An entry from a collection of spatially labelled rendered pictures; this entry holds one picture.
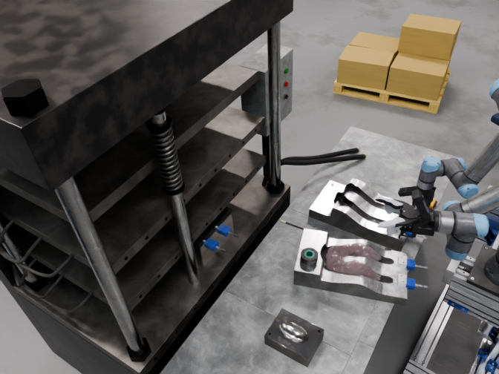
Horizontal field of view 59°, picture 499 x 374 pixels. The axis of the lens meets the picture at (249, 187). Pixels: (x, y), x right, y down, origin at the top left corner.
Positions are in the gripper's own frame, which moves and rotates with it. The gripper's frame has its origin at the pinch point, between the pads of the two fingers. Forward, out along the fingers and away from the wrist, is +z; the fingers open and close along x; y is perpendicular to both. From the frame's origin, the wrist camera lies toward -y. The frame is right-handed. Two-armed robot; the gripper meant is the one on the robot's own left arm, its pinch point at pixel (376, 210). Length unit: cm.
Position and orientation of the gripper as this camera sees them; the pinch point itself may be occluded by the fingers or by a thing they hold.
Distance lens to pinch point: 156.8
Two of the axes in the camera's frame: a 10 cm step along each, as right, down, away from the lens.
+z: -9.8, -0.9, 1.7
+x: 1.9, -5.7, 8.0
